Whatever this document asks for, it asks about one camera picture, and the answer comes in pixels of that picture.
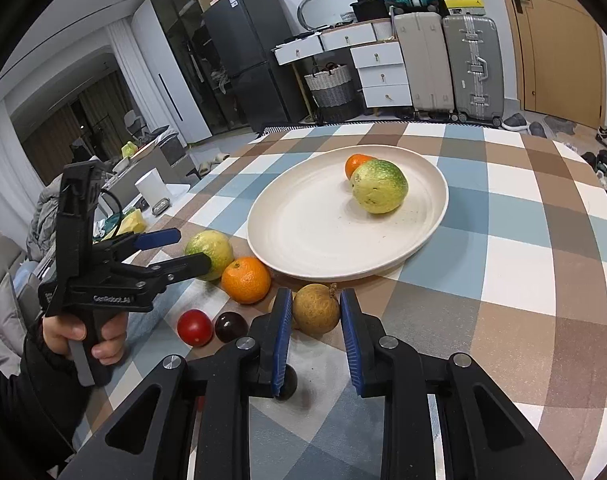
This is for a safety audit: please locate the grey wicker basket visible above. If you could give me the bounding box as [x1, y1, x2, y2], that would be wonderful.
[303, 62, 360, 123]

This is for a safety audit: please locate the yellow green guava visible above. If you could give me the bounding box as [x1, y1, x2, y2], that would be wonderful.
[184, 230, 234, 282]
[350, 159, 409, 215]

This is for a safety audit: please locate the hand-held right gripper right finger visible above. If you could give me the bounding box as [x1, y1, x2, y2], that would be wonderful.
[339, 287, 577, 480]

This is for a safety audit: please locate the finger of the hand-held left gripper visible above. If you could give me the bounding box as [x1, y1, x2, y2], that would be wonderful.
[108, 252, 212, 292]
[91, 227, 182, 264]

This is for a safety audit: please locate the dark purple plum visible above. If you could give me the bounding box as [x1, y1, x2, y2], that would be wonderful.
[276, 366, 298, 401]
[214, 311, 249, 343]

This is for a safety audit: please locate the red tomato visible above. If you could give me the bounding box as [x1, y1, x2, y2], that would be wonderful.
[177, 309, 215, 348]

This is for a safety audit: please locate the beige suitcase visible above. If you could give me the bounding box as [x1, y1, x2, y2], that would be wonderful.
[393, 11, 455, 116]

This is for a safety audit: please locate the chrome curved frame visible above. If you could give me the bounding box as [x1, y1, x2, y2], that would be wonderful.
[298, 0, 357, 31]

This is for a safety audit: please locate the white wardrobe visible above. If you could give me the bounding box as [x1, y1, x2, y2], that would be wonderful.
[132, 0, 213, 143]

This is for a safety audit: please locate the small orange mandarin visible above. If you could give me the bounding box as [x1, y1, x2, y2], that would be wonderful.
[345, 154, 379, 181]

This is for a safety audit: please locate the large orange mandarin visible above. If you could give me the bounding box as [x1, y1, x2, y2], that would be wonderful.
[220, 256, 273, 305]

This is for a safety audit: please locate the black cable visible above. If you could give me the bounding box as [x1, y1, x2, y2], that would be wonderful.
[101, 189, 125, 233]

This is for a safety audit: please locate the striped floor mat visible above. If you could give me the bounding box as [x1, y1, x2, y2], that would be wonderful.
[256, 125, 297, 143]

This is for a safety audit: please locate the silver suitcase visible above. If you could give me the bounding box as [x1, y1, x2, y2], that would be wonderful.
[442, 15, 505, 126]

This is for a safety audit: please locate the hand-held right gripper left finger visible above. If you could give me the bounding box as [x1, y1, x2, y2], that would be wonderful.
[58, 287, 297, 480]

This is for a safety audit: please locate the white drawer cabinet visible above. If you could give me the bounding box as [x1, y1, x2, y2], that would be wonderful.
[274, 17, 413, 109]

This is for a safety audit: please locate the person's left hand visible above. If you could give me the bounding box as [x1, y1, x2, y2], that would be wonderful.
[41, 309, 128, 367]

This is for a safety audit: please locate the brown longan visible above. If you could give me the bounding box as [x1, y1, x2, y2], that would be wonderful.
[292, 283, 341, 336]

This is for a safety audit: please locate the person's left forearm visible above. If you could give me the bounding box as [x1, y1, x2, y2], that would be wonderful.
[0, 327, 92, 480]

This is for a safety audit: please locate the checked tablecloth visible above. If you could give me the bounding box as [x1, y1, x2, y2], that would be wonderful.
[68, 122, 607, 480]

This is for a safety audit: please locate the grey jacket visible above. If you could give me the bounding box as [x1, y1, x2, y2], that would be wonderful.
[26, 175, 67, 261]

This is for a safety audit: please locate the dark grey fridge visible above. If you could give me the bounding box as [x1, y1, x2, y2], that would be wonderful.
[202, 0, 309, 133]

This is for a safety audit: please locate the wooden door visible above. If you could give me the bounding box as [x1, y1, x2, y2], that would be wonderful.
[491, 0, 607, 131]

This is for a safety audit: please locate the cream round plate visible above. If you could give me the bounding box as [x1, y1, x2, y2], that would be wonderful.
[247, 149, 449, 282]

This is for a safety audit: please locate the black storage box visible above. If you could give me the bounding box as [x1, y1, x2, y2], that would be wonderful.
[351, 0, 389, 22]

